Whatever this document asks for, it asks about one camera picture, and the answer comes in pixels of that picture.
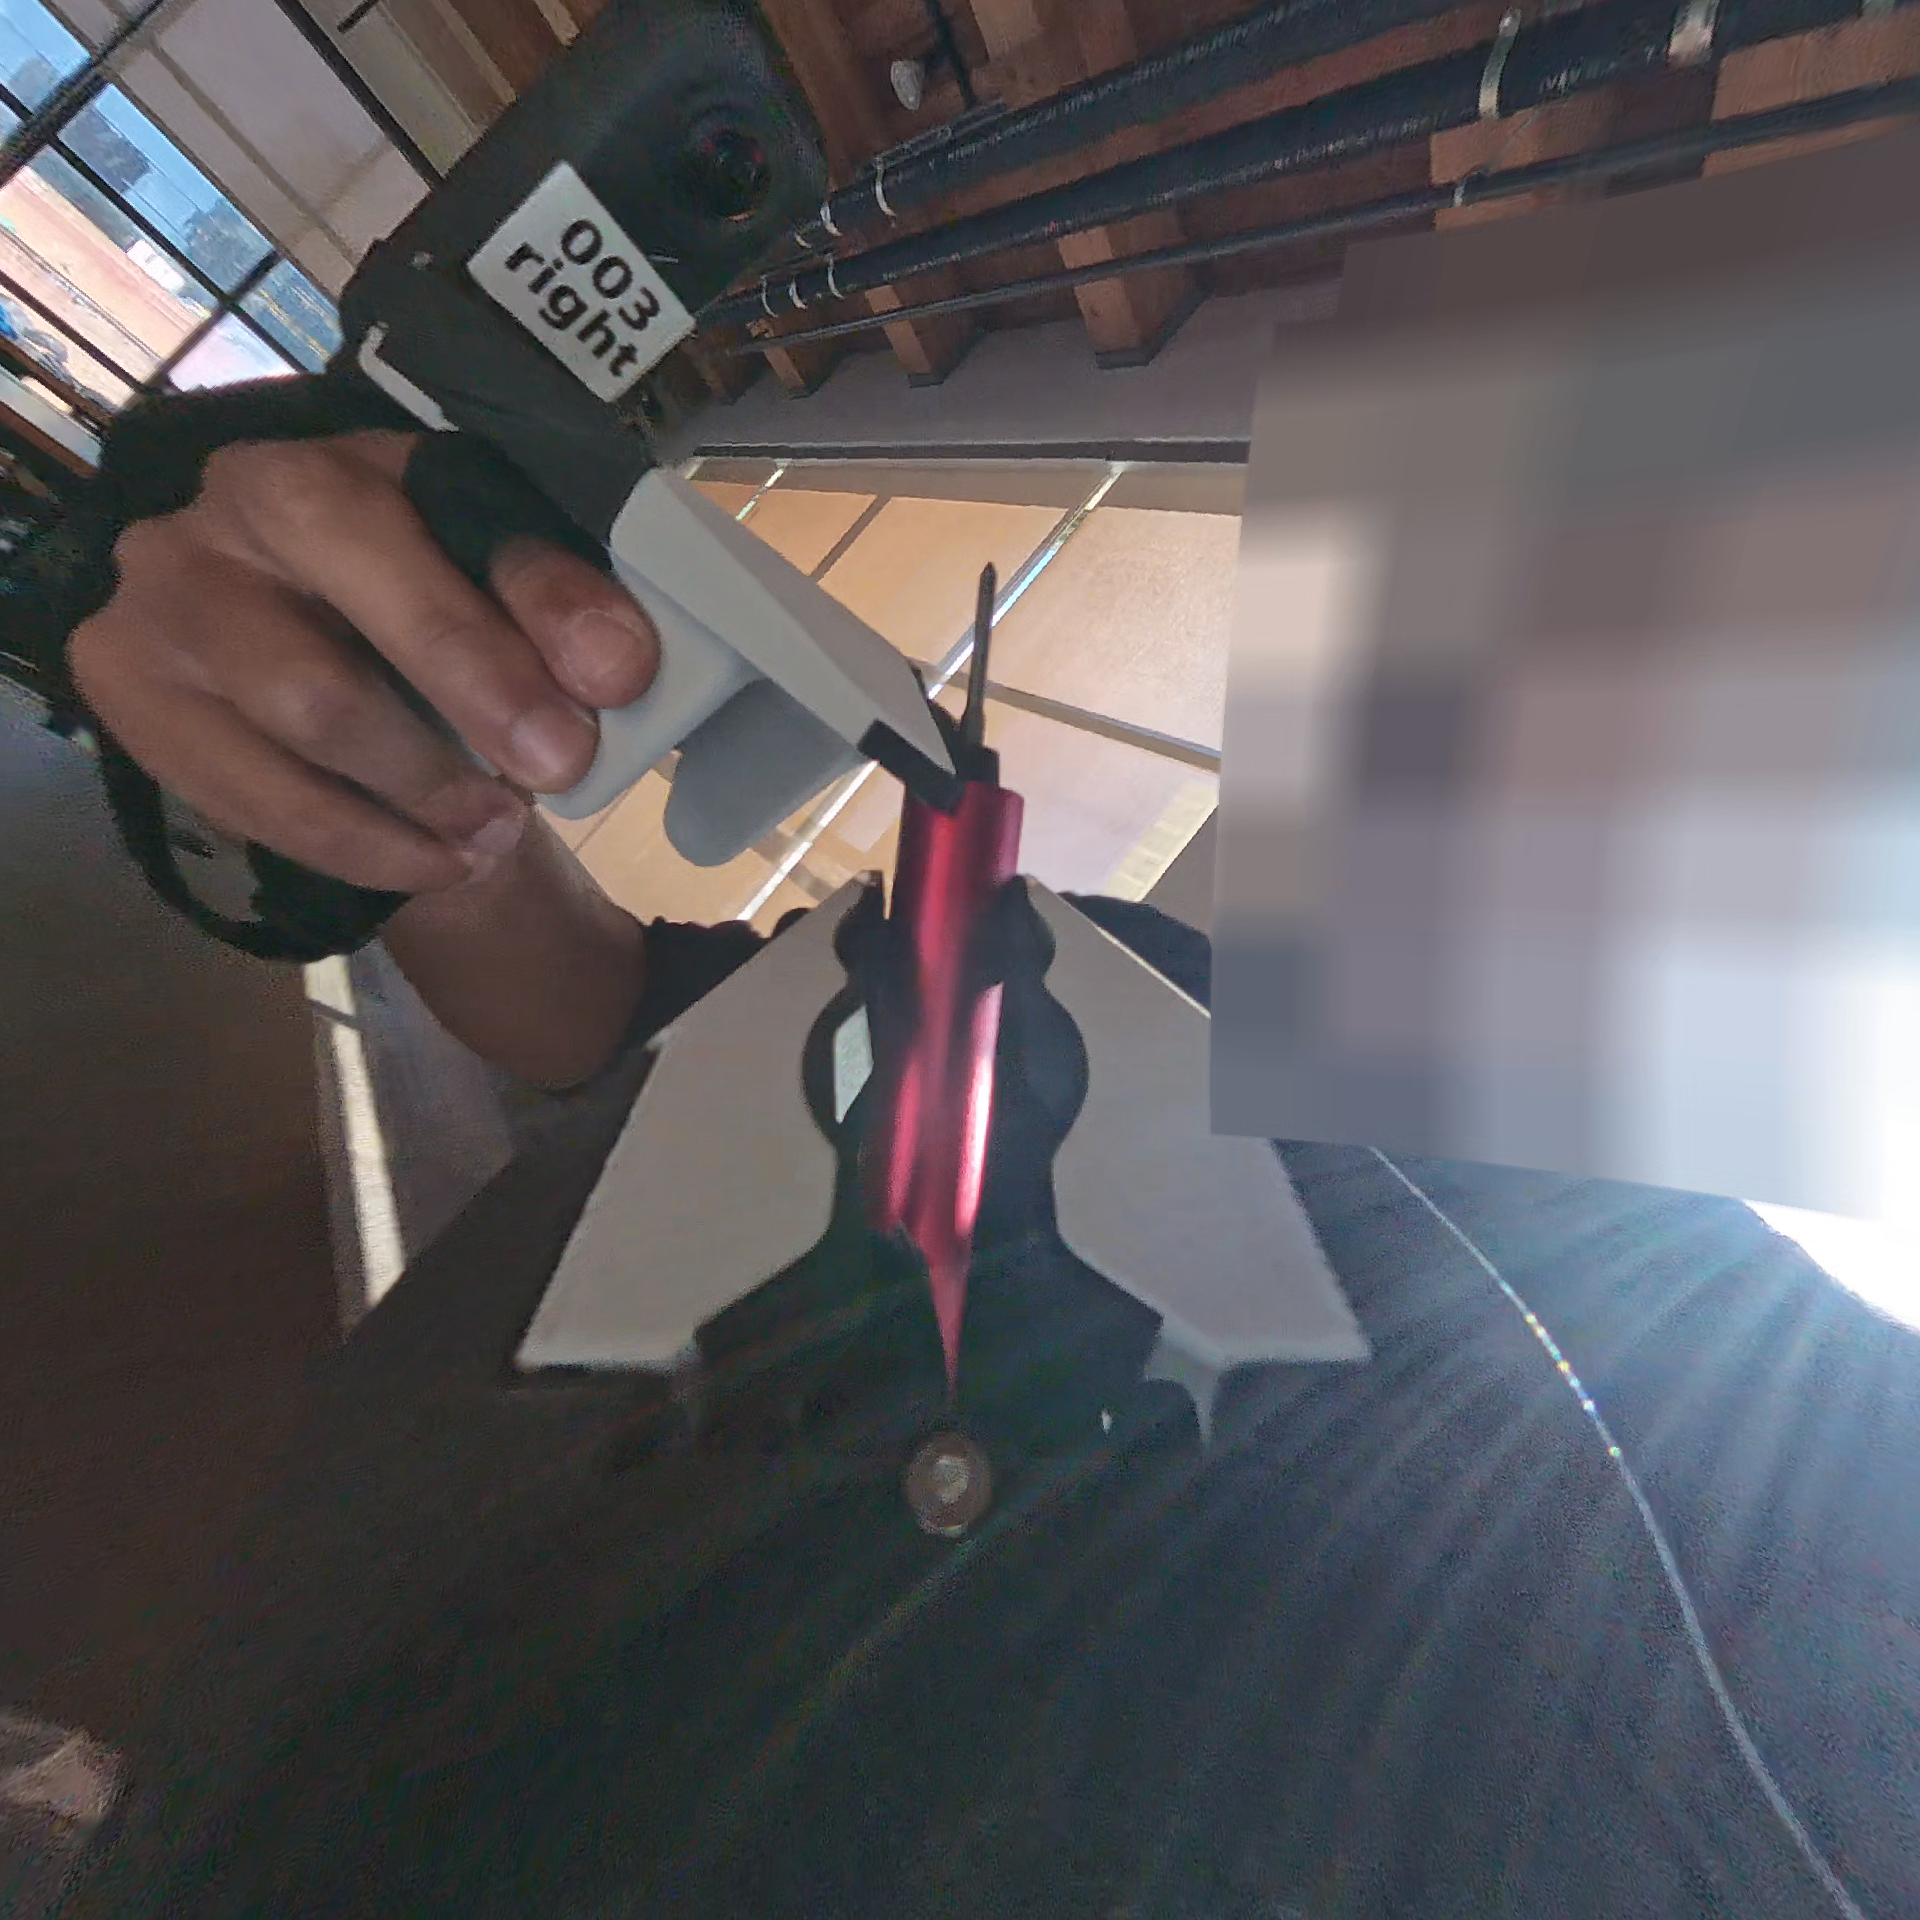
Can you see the person's right hand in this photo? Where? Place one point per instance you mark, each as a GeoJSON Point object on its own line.
{"type": "Point", "coordinates": [300, 645]}

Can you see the large paned window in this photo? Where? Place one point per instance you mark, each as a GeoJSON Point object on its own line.
{"type": "Point", "coordinates": [134, 211]}

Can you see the red electric screwdriver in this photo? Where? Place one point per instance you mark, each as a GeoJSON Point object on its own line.
{"type": "Point", "coordinates": [944, 975]}

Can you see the person's right forearm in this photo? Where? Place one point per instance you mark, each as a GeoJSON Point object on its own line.
{"type": "Point", "coordinates": [510, 975]}

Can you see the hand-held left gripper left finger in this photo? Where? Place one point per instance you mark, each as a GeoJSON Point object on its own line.
{"type": "Point", "coordinates": [691, 1186]}

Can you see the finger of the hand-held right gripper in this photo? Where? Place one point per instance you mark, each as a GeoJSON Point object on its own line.
{"type": "Point", "coordinates": [779, 629]}

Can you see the black ceiling pipes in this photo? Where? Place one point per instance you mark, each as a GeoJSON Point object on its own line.
{"type": "Point", "coordinates": [1275, 135]}

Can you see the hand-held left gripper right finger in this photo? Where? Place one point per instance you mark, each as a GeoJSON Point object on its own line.
{"type": "Point", "coordinates": [1185, 1201]}

